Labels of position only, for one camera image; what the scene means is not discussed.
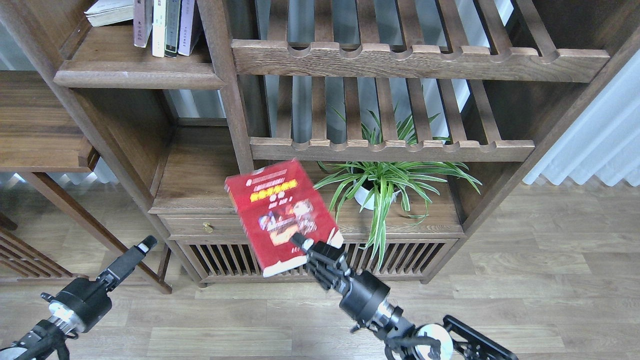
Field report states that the brass drawer knob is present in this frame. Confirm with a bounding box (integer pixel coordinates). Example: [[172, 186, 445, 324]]
[[202, 222, 214, 234]]

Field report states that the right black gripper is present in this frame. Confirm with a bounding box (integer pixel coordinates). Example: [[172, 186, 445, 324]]
[[290, 232, 392, 323]]

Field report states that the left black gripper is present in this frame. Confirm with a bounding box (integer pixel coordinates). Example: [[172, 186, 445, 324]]
[[41, 235, 158, 335]]

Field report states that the dark wooden bookshelf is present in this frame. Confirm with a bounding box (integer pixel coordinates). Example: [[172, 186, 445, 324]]
[[1, 0, 639, 287]]

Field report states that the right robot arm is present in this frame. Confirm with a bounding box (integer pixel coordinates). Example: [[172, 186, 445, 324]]
[[290, 233, 517, 360]]

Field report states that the white standing book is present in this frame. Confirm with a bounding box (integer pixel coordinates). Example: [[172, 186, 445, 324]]
[[151, 0, 168, 58]]

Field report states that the white curtain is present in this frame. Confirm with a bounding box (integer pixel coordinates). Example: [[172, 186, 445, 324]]
[[523, 53, 640, 187]]

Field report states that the yellow green book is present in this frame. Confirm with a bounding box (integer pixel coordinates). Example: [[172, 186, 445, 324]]
[[84, 0, 134, 27]]

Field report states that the spider plant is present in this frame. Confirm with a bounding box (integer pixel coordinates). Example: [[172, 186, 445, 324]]
[[312, 102, 484, 273]]

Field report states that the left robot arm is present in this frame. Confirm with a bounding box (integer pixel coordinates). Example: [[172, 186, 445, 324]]
[[1, 235, 158, 360]]

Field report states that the dark green standing book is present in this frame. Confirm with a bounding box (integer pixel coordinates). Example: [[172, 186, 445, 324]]
[[164, 0, 182, 59]]

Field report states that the lavender standing book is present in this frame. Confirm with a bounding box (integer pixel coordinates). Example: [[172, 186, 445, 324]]
[[177, 0, 202, 56]]

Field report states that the red book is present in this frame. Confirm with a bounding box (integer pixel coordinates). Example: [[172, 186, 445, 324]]
[[224, 159, 345, 278]]

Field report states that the white plant pot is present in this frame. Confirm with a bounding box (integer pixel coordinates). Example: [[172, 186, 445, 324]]
[[352, 179, 401, 211]]

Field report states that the dark maroon book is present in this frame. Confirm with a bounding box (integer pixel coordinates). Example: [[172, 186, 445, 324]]
[[132, 0, 154, 48]]

